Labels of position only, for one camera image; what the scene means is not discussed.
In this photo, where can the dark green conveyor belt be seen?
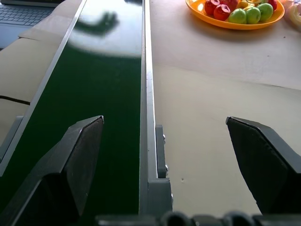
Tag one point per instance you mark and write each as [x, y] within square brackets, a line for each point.
[98, 94]

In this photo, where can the orange plastic fruit plate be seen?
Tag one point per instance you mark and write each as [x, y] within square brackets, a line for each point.
[235, 25]

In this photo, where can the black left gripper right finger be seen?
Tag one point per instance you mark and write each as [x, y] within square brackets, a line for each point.
[265, 169]

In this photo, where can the green toy apple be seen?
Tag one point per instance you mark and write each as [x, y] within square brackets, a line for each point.
[265, 11]
[253, 15]
[237, 16]

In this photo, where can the clear bag with yellow item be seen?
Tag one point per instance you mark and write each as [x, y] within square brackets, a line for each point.
[294, 14]

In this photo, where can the grey laptop computer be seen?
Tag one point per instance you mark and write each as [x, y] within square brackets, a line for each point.
[21, 14]

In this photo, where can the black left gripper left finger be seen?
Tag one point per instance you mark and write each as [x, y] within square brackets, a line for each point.
[58, 169]

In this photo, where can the red toy apple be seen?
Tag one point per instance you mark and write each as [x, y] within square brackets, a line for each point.
[231, 3]
[210, 7]
[221, 13]

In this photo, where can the grey conveyor side rail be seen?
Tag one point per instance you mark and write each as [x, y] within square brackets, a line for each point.
[44, 77]
[148, 94]

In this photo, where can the small red toy fruit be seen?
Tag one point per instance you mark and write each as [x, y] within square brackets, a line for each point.
[273, 4]

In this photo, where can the yellow toy fruit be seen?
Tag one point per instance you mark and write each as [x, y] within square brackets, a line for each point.
[243, 4]

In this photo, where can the grey conveyor support bracket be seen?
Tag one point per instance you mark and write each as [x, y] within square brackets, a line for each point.
[162, 179]

